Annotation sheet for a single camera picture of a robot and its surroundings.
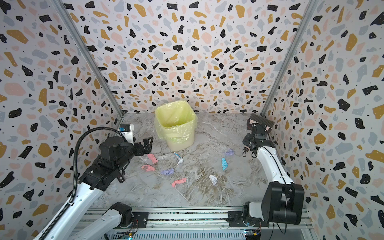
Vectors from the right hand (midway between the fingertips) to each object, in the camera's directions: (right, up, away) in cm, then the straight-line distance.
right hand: (248, 136), depth 86 cm
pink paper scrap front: (-40, -26, -1) cm, 48 cm away
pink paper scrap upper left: (-58, -14, +8) cm, 60 cm away
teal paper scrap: (-12, -18, +8) cm, 23 cm away
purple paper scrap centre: (-47, -22, +3) cm, 52 cm away
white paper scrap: (-20, -25, +1) cm, 32 cm away
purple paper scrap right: (-8, -11, +12) cm, 18 cm away
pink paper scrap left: (-60, -20, +6) cm, 63 cm away
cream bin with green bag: (-45, +9, +17) cm, 49 cm away
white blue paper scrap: (-40, -15, +8) cm, 44 cm away
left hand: (-54, +1, -17) cm, 56 cm away
